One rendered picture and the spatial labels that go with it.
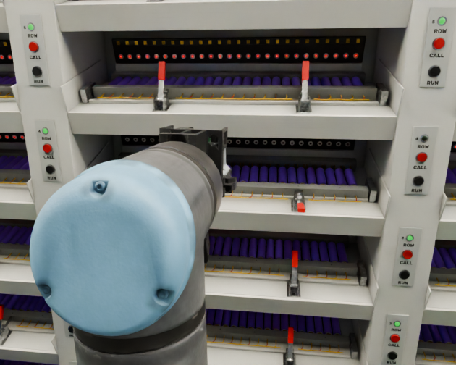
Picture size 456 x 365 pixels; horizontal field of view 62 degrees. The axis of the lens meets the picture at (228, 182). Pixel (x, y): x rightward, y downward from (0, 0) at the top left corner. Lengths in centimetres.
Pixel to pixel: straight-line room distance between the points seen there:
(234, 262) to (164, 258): 66
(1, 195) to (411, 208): 83
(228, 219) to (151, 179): 54
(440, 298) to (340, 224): 27
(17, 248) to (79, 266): 83
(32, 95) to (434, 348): 100
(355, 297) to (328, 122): 37
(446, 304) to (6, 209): 93
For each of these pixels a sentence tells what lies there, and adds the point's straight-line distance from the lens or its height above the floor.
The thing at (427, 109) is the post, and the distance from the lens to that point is 74.
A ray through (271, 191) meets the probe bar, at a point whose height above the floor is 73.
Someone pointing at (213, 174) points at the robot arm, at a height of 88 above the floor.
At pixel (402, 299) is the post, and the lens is 85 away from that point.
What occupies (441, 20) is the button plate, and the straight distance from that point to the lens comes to 73.
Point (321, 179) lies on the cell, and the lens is 81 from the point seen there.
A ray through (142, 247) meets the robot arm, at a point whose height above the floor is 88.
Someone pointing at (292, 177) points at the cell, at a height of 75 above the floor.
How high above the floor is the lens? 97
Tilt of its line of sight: 16 degrees down
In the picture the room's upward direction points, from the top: straight up
